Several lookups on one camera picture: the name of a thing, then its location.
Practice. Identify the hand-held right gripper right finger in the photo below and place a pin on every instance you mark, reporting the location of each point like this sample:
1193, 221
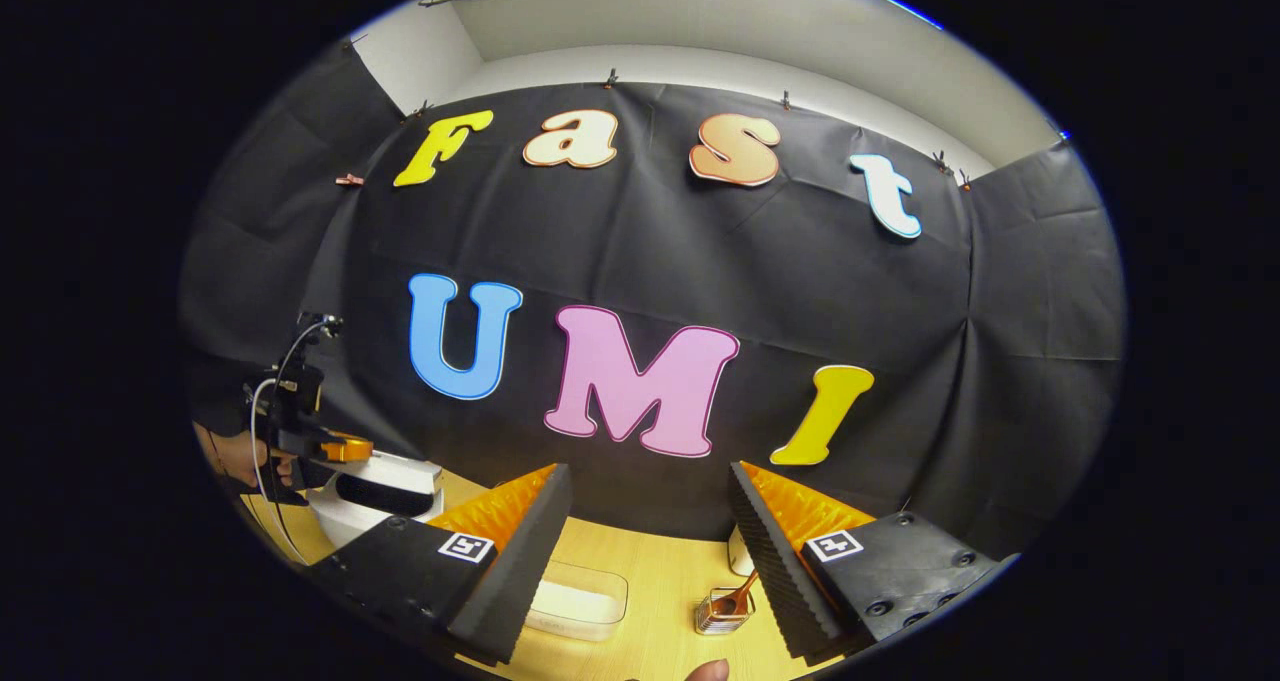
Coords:
775, 571

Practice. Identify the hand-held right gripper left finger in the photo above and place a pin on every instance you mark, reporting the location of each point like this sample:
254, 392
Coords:
522, 571

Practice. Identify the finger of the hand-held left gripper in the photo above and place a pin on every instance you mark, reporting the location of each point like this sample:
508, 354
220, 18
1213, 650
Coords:
347, 451

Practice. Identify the brown wooden spoon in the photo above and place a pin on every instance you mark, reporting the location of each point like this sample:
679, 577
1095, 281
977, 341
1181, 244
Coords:
728, 601

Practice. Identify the white rice cooker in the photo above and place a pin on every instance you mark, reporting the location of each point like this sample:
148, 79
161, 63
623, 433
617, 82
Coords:
400, 476

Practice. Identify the white rice heap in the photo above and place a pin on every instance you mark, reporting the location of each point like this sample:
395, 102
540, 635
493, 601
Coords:
575, 606

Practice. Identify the clear ribbed chopstick holder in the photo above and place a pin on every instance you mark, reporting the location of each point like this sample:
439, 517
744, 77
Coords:
720, 621

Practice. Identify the white toaster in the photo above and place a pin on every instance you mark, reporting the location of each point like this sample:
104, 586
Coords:
740, 551

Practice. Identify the clear plastic container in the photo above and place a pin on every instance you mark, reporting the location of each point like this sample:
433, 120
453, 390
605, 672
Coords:
585, 576

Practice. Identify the black backdrop cloth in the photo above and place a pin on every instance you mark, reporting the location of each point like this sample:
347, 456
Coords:
680, 251

